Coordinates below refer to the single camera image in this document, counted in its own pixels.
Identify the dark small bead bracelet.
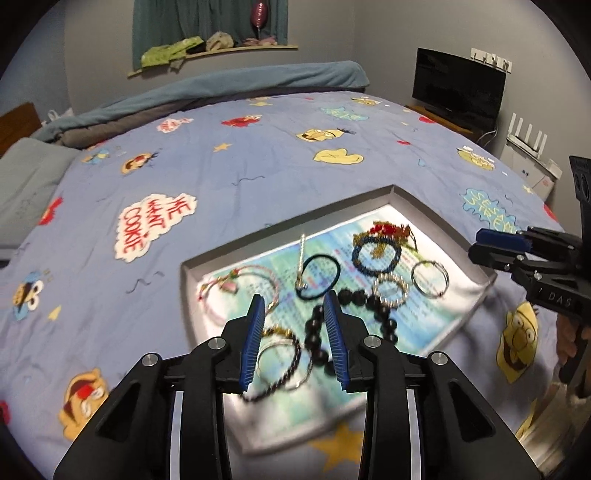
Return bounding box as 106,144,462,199
241,324,304,402

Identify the pearl hair clip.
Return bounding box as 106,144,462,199
294,234,307,291

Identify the blue beaded bracelet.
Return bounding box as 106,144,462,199
351,233,402,277

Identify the person's right hand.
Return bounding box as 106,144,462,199
556,314,590,366

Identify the thin silver bangle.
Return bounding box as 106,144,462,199
256,339,314,392

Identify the blue green printed paper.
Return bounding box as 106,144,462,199
197,205,483,393

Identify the white wifi router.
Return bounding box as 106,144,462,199
501,113,563,201

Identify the grey shallow cardboard tray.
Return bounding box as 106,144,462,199
180,186,496,455

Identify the red gold flower brooch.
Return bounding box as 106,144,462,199
353,221,418,259

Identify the blue cartoon bed sheet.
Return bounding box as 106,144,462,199
1,92,560,478

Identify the black flat monitor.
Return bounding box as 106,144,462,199
412,48,507,130

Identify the teal folded blanket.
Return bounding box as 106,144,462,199
32,60,370,149

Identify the grey blue pillow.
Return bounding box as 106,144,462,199
0,138,79,258

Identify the wooden window shelf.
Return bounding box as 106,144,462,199
126,44,300,79

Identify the green cloth on shelf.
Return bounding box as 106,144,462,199
140,36,205,70

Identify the beige cloth on shelf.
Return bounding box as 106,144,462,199
205,31,235,52

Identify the wooden headboard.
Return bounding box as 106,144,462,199
0,102,41,156

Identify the green curtain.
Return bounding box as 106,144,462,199
132,0,288,70

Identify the pink wine glass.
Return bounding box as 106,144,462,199
250,1,269,39

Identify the large black bead bracelet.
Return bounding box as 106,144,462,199
303,287,400,377

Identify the pink cord bracelet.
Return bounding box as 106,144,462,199
197,264,282,326

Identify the silver green cord bracelet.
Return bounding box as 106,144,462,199
410,259,451,298

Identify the black hair tie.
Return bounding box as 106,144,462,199
294,254,342,302

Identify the white wall power strip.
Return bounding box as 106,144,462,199
470,48,513,74

